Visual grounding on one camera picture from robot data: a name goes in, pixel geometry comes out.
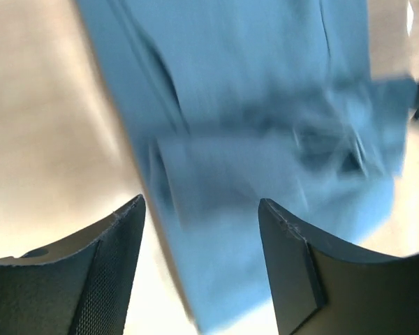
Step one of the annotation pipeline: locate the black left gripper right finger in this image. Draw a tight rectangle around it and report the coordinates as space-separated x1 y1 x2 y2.
258 199 419 335

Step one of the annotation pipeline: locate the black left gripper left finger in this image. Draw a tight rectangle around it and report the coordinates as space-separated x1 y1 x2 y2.
0 195 146 335

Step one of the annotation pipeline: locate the blue-grey t-shirt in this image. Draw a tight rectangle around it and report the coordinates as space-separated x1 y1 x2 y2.
78 1 416 334

